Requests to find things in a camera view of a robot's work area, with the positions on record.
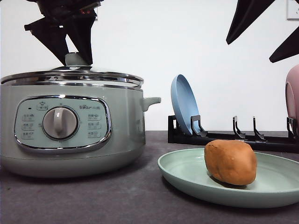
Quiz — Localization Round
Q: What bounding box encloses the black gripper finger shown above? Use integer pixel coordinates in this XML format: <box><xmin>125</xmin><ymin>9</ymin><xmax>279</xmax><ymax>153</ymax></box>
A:
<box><xmin>226</xmin><ymin>0</ymin><xmax>274</xmax><ymax>45</ymax></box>
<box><xmin>269</xmin><ymin>26</ymin><xmax>299</xmax><ymax>63</ymax></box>

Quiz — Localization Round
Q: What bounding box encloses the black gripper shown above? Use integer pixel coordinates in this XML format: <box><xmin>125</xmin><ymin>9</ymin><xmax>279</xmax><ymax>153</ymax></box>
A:
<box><xmin>24</xmin><ymin>0</ymin><xmax>104</xmax><ymax>66</ymax></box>

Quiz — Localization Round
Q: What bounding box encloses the glass steamer lid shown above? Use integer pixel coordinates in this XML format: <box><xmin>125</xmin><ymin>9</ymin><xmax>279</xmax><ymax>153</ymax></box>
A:
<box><xmin>0</xmin><ymin>53</ymin><xmax>144</xmax><ymax>90</ymax></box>

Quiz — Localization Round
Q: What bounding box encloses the brown potato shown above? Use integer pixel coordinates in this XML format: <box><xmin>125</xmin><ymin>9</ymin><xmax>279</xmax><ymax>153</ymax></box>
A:
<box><xmin>204</xmin><ymin>140</ymin><xmax>257</xmax><ymax>185</ymax></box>

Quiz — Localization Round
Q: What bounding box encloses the green plate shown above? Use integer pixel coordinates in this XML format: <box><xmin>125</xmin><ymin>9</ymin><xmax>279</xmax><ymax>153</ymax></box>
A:
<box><xmin>157</xmin><ymin>148</ymin><xmax>299</xmax><ymax>208</ymax></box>

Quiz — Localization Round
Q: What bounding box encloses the pink plate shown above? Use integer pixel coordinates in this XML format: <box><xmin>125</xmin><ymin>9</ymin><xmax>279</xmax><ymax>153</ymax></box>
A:
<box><xmin>285</xmin><ymin>64</ymin><xmax>299</xmax><ymax>122</ymax></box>

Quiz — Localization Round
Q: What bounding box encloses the black plate rack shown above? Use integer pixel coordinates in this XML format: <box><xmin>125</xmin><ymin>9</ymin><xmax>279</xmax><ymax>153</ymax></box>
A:
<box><xmin>168</xmin><ymin>115</ymin><xmax>299</xmax><ymax>154</ymax></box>

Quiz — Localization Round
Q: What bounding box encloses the green electric steamer pot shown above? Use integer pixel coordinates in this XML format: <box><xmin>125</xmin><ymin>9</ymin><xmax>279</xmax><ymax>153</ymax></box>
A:
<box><xmin>0</xmin><ymin>84</ymin><xmax>161</xmax><ymax>178</ymax></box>

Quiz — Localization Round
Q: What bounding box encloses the blue plate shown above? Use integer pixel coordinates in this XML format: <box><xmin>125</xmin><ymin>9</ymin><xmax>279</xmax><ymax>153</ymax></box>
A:
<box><xmin>171</xmin><ymin>74</ymin><xmax>199</xmax><ymax>134</ymax></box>

